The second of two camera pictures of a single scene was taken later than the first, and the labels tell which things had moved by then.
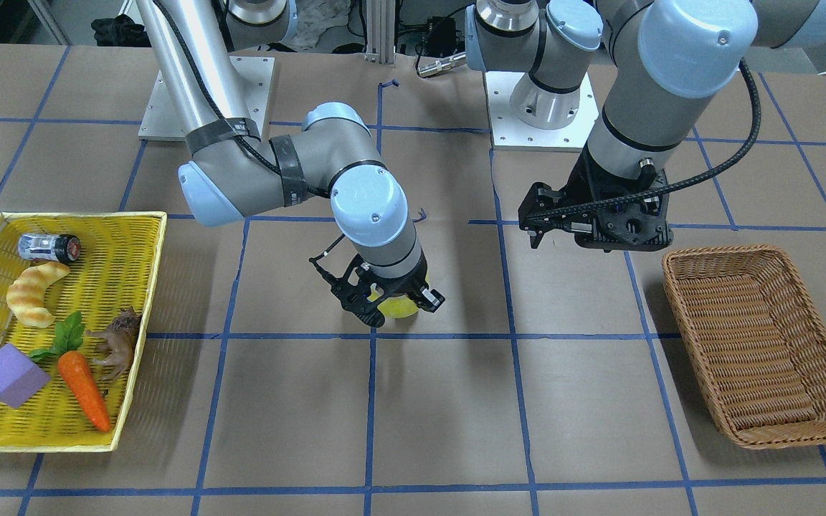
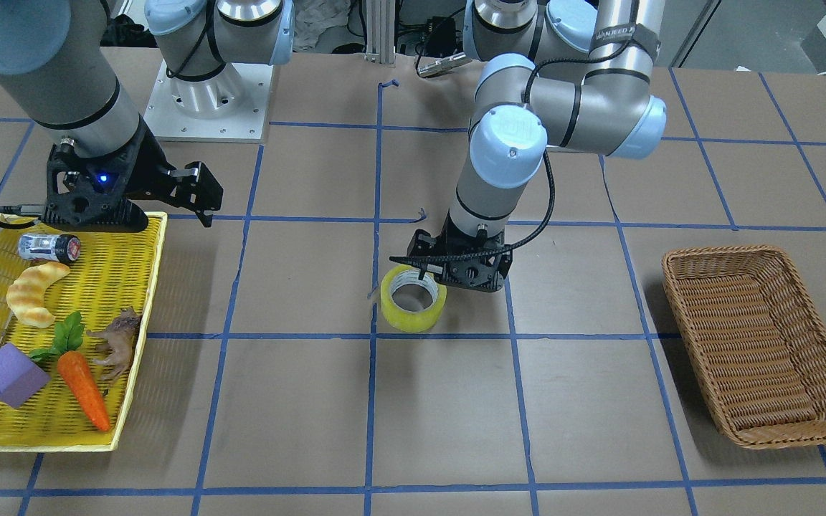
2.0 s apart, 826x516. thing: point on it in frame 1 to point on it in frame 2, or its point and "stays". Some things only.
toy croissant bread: [26, 295] stays
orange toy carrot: [67, 338] stays
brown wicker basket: [772, 370] stays
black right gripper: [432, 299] to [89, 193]
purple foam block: [11, 375] stays
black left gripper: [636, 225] to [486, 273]
